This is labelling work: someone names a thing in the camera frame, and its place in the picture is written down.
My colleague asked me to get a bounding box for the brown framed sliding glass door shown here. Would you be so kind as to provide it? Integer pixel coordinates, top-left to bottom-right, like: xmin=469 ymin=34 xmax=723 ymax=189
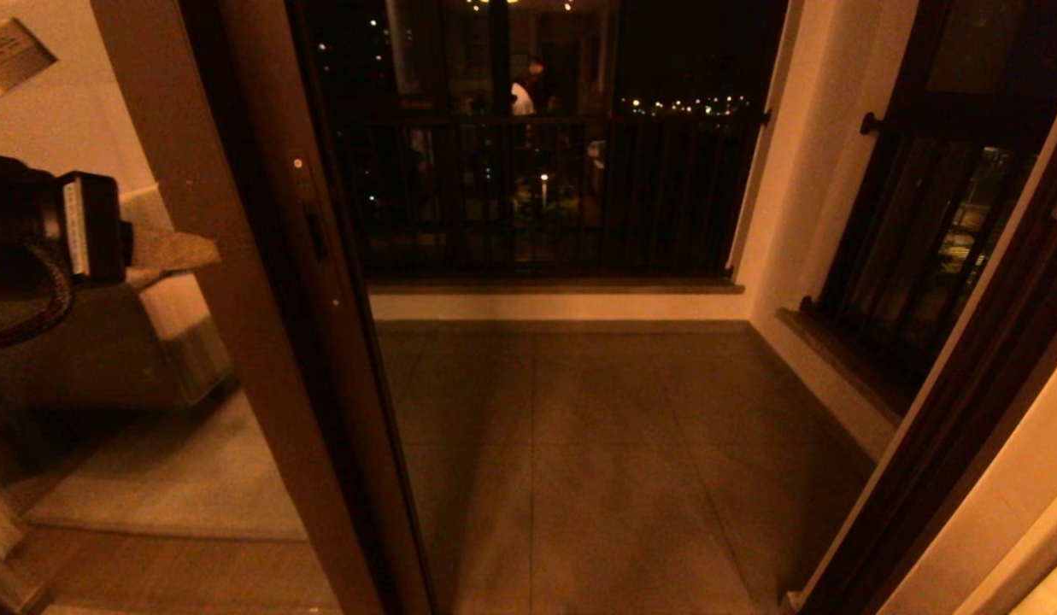
xmin=182 ymin=0 xmax=439 ymax=615

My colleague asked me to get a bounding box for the brown framed fixed glass panel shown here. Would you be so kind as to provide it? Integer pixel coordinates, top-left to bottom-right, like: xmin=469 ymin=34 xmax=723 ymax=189
xmin=0 ymin=0 xmax=388 ymax=615

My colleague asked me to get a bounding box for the black balcony railing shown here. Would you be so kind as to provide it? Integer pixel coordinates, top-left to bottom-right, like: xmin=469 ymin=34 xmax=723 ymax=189
xmin=323 ymin=107 xmax=772 ymax=283

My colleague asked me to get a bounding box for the stone window sill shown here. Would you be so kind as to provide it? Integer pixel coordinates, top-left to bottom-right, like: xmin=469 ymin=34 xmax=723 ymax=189
xmin=776 ymin=306 xmax=918 ymax=424

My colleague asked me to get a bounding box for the braided left arm cable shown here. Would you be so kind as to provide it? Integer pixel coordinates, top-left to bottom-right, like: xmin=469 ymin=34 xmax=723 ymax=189
xmin=0 ymin=235 xmax=76 ymax=351

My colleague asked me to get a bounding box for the dark brown door frame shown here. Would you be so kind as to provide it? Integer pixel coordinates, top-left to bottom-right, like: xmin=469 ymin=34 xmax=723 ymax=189
xmin=789 ymin=85 xmax=1057 ymax=615

